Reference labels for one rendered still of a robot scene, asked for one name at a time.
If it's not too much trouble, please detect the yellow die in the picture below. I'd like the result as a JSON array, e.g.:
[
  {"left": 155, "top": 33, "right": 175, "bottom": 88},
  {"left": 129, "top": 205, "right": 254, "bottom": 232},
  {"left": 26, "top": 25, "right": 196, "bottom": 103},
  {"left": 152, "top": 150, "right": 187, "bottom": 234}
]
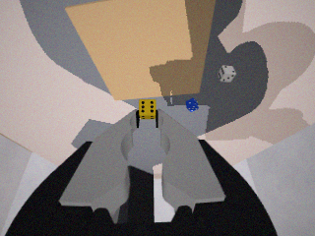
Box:
[{"left": 139, "top": 99, "right": 157, "bottom": 119}]

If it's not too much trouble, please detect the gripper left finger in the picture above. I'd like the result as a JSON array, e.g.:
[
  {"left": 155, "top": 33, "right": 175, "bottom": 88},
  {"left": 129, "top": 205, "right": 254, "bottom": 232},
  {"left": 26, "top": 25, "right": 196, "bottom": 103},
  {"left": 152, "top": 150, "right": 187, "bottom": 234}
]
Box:
[{"left": 5, "top": 109, "right": 140, "bottom": 236}]

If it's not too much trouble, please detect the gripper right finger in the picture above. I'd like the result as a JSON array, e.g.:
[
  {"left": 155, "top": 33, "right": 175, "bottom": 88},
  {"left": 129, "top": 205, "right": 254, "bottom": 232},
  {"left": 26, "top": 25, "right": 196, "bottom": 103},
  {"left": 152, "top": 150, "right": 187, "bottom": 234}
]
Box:
[{"left": 156, "top": 109, "right": 278, "bottom": 236}]

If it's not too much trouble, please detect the tan flat mat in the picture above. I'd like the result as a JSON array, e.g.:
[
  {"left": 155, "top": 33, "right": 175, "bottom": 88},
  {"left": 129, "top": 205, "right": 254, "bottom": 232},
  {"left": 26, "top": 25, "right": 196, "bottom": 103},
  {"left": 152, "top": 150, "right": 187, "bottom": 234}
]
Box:
[{"left": 65, "top": 0, "right": 216, "bottom": 100}]

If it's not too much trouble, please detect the blue die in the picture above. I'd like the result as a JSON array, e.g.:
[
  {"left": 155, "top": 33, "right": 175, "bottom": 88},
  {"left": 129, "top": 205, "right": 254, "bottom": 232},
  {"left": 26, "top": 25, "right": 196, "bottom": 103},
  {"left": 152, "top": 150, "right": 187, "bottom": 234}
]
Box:
[{"left": 186, "top": 98, "right": 199, "bottom": 112}]

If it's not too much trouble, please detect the white die with black pips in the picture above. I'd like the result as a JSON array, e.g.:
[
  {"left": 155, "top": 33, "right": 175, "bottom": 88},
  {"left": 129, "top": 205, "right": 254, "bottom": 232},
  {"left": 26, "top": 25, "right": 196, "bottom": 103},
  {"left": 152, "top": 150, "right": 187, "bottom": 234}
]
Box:
[{"left": 218, "top": 65, "right": 236, "bottom": 82}]

